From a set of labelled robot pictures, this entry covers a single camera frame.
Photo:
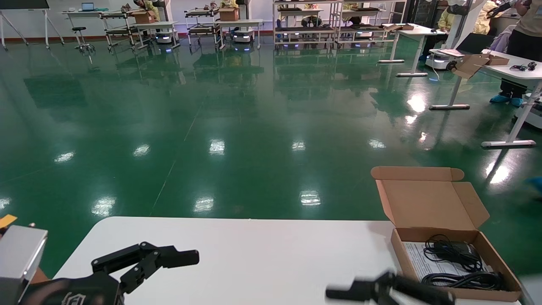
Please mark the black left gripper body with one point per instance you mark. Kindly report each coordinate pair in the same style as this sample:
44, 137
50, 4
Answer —
76, 292

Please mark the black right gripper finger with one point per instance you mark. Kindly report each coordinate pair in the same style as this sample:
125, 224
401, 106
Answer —
364, 291

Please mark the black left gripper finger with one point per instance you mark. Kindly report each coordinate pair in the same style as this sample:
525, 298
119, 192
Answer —
182, 258

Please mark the brown cardboard storage box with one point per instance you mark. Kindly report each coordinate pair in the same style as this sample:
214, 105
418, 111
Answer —
427, 203

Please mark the white table over robot base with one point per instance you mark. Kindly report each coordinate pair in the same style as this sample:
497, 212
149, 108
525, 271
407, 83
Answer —
163, 24

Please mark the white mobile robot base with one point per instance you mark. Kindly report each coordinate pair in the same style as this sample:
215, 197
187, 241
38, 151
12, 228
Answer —
164, 37
244, 36

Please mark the white robot base with wheels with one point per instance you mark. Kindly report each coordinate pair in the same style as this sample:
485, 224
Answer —
534, 112

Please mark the grey metal wrist box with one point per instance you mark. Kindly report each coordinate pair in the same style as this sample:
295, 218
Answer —
19, 258

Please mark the grey flat metal box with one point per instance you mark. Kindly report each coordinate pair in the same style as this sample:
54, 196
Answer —
532, 292

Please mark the small cardboard box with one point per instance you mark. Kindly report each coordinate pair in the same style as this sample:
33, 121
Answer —
144, 18

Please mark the white table with box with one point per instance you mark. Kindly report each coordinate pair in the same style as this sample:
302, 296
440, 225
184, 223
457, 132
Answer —
243, 21

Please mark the large cardboard box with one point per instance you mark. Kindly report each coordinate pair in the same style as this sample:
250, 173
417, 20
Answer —
229, 15

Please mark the open flat cardboard box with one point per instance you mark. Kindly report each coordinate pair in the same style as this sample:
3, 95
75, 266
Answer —
472, 65

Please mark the black accessories pile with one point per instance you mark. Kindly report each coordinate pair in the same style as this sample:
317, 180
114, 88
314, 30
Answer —
525, 67

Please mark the white printed manual sheet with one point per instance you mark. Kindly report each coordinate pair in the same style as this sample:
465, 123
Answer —
417, 260

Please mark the small yellow tag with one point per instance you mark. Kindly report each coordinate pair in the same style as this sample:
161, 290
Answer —
6, 221

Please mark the metal trolley rack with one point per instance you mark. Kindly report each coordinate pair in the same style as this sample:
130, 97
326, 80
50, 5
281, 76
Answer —
202, 29

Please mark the black round stool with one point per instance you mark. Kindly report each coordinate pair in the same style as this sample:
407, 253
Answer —
79, 29

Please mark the person in yellow coat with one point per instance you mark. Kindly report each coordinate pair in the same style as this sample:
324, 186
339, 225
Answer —
150, 5
446, 19

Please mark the tall metal shelving rack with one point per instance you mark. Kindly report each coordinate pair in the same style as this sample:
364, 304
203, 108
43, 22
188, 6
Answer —
305, 29

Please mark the wide metal shelving rack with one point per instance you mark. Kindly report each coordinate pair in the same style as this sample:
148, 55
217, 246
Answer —
364, 27

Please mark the white desk with laptop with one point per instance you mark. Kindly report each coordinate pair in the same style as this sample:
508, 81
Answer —
84, 13

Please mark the white standing table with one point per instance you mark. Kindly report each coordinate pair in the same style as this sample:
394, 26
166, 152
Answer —
417, 30

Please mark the large white work table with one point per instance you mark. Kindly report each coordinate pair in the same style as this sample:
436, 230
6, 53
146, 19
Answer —
521, 74

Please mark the open laptop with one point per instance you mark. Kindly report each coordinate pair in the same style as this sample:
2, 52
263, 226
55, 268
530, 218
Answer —
87, 6

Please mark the white robot with column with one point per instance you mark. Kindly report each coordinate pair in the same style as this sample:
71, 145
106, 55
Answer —
459, 17

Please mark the black board on stand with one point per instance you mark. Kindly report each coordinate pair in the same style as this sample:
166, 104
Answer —
23, 4

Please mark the seated person yellow coat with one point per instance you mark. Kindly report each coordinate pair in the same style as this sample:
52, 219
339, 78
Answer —
482, 21

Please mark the person in black trousers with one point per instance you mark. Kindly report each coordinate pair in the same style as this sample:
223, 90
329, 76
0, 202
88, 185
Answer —
525, 38

